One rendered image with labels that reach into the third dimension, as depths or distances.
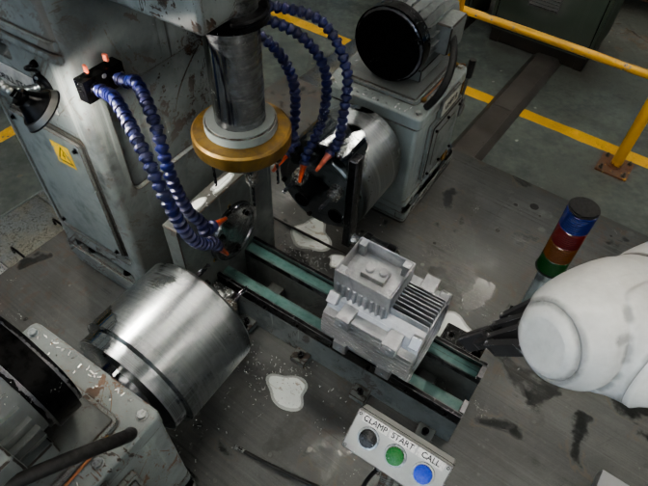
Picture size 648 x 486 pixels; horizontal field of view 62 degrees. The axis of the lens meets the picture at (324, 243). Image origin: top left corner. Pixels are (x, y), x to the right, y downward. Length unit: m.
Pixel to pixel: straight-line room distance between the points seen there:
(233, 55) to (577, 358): 0.62
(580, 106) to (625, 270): 3.21
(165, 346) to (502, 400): 0.76
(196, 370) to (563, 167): 2.62
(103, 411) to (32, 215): 1.50
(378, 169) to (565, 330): 0.83
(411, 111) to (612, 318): 0.93
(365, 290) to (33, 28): 0.68
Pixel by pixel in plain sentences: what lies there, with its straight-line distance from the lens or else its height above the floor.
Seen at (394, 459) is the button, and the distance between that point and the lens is 0.93.
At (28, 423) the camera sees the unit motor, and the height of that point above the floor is 1.30.
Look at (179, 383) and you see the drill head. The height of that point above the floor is 1.11.
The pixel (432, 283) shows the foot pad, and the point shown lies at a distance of 1.10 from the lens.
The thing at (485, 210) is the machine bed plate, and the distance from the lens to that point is 1.67.
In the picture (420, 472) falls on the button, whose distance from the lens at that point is 0.93.
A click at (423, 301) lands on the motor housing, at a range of 1.03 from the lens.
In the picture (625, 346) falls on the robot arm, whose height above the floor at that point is 1.54.
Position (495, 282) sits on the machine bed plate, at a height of 0.80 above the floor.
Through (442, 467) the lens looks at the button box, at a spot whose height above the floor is 1.08.
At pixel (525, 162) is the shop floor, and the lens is 3.19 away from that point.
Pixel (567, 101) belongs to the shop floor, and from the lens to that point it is 3.77.
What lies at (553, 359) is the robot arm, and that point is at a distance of 0.52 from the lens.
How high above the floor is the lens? 1.94
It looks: 50 degrees down
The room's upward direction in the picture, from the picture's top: 3 degrees clockwise
